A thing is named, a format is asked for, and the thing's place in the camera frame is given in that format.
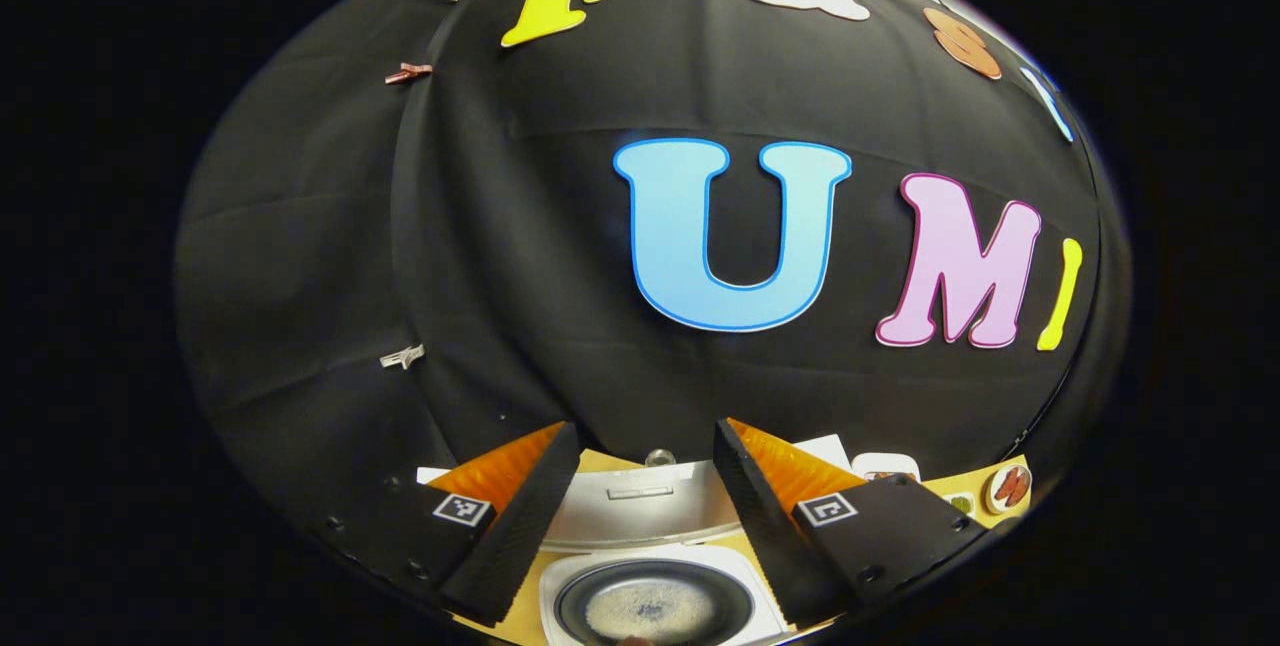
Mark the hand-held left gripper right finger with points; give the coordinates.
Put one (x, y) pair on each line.
(765, 526)

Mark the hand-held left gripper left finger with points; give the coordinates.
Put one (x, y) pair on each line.
(520, 536)

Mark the white rice cooker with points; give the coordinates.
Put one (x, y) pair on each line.
(640, 526)

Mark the white rice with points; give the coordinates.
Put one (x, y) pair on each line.
(650, 608)

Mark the toast bread slice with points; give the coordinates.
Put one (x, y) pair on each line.
(885, 476)

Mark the white toaster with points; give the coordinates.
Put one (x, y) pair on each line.
(885, 462)

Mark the white divided bean dish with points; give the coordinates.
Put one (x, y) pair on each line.
(960, 503)

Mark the white clip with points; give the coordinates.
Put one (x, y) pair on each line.
(402, 357)

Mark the white round plate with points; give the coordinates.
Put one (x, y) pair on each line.
(991, 498)

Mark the red meat piece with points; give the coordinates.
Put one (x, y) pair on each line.
(1004, 493)
(1020, 481)

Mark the pink clip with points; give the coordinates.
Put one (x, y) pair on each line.
(408, 73)

